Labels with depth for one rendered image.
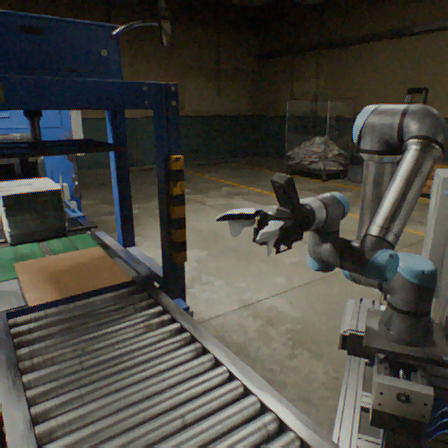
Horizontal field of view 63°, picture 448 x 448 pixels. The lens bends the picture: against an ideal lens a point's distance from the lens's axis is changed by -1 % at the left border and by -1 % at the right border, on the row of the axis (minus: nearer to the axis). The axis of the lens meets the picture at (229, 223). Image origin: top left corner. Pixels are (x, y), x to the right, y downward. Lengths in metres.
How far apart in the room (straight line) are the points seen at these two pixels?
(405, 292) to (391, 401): 0.29
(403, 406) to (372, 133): 0.72
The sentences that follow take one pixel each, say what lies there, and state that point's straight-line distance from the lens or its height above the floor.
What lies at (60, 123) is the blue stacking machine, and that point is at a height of 1.34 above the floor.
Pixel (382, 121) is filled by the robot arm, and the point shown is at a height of 1.42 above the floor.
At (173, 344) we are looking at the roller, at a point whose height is 0.79.
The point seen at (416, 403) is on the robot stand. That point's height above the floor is 0.74.
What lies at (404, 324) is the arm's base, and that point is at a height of 0.88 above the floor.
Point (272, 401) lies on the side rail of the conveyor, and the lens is 0.96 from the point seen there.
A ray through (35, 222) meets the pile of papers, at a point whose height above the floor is 0.89.
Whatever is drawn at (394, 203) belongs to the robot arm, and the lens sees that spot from 0.93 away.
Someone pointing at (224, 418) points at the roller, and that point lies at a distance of 0.92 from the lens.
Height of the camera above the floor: 1.45
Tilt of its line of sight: 17 degrees down
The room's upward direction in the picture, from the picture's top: straight up
